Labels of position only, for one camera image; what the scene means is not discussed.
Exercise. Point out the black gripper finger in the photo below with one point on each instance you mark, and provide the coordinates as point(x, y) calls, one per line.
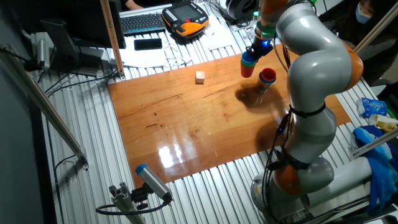
point(249, 50)

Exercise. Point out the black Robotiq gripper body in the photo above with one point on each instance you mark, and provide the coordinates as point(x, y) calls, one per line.
point(261, 47)

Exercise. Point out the blue plastic cup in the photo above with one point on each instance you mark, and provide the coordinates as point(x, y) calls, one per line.
point(266, 82)
point(247, 59)

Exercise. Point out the red plastic cup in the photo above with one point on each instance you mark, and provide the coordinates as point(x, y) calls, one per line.
point(247, 72)
point(268, 74)

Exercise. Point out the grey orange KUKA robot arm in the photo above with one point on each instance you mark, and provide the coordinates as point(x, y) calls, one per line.
point(317, 68)

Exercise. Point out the green plastic cup stack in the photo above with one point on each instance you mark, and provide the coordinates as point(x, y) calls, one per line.
point(313, 1)

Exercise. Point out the operator bare hand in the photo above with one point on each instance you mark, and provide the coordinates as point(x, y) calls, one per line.
point(133, 4)

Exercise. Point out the clear glass beaker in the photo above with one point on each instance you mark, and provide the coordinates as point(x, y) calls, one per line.
point(250, 31)

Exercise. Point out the white paper sheet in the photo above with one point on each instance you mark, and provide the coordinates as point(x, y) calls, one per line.
point(146, 59)
point(222, 35)

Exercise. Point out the stainless steel cup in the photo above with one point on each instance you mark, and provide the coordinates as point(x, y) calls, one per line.
point(262, 89)

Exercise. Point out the black round spool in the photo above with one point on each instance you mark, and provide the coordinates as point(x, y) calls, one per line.
point(239, 9)

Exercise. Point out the small wooden cube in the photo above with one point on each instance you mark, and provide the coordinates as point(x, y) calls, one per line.
point(200, 77)

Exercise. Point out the orange black teach pendant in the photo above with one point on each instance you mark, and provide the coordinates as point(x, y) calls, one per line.
point(186, 14)

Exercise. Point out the black smartphone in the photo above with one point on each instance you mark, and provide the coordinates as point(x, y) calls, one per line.
point(148, 44)

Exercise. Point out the wooden work board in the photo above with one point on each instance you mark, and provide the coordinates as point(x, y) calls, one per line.
point(186, 130)

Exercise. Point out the black computer keyboard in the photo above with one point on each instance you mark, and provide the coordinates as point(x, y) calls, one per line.
point(141, 23)

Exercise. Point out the person in dark jacket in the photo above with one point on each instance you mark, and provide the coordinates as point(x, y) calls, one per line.
point(379, 56)

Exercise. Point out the blue plastic bag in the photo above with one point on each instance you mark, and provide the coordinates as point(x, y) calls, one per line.
point(373, 107)

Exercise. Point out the yellow snack bag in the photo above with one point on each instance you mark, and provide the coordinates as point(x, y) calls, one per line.
point(385, 123)

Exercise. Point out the aluminium profile bar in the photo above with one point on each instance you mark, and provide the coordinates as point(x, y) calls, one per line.
point(373, 143)

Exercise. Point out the white tube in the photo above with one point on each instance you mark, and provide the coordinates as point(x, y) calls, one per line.
point(342, 180)

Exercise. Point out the blue cloth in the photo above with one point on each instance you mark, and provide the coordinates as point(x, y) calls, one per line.
point(379, 168)

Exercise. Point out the dark computer monitor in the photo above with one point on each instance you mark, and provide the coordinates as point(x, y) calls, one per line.
point(77, 18)

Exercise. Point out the grey monitor stand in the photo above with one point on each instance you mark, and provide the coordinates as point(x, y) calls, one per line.
point(59, 37)

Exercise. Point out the aluminium frame beam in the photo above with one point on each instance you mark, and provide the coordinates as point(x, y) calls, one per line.
point(46, 109)
point(376, 29)

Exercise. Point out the wooden frame post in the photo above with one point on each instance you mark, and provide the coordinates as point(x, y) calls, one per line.
point(112, 37)

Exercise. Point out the silver camera blue cap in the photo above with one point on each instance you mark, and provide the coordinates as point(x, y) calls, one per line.
point(154, 182)

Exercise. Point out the aluminium camera mount profile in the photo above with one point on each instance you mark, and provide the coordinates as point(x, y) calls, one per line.
point(124, 202)

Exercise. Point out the silver cylindrical camera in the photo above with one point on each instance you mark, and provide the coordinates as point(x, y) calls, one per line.
point(43, 53)

